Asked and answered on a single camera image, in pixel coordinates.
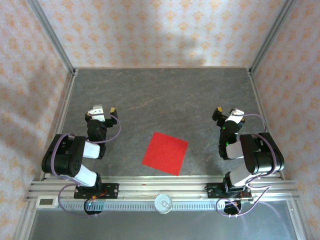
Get aluminium table edge rail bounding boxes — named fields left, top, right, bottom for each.
left=41, top=69, right=78, bottom=181
left=247, top=68, right=285, bottom=181

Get long aluminium mounting rail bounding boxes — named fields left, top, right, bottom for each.
left=26, top=176, right=300, bottom=202

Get grey metal panel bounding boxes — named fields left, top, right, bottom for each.
left=27, top=199, right=301, bottom=240

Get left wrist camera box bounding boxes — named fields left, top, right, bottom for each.
left=89, top=105, right=105, bottom=123

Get aluminium frame strut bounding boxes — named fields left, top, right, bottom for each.
left=286, top=199, right=310, bottom=240
left=13, top=201, right=38, bottom=240

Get black round cable port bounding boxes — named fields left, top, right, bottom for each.
left=83, top=199, right=103, bottom=218
left=223, top=199, right=243, bottom=218

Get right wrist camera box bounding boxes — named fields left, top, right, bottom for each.
left=224, top=108, right=245, bottom=124

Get aluminium corner post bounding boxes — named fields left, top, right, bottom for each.
left=26, top=0, right=77, bottom=76
left=248, top=0, right=297, bottom=75

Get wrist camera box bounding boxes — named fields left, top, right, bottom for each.
left=224, top=108, right=245, bottom=124
left=89, top=105, right=105, bottom=123

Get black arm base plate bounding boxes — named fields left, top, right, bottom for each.
left=74, top=183, right=120, bottom=200
left=206, top=183, right=252, bottom=200

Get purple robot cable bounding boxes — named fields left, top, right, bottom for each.
left=215, top=113, right=279, bottom=218
left=50, top=113, right=123, bottom=218

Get grey slotted cable duct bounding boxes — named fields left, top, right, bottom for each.
left=58, top=201, right=253, bottom=212

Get small white display device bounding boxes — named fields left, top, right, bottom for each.
left=36, top=196, right=58, bottom=209

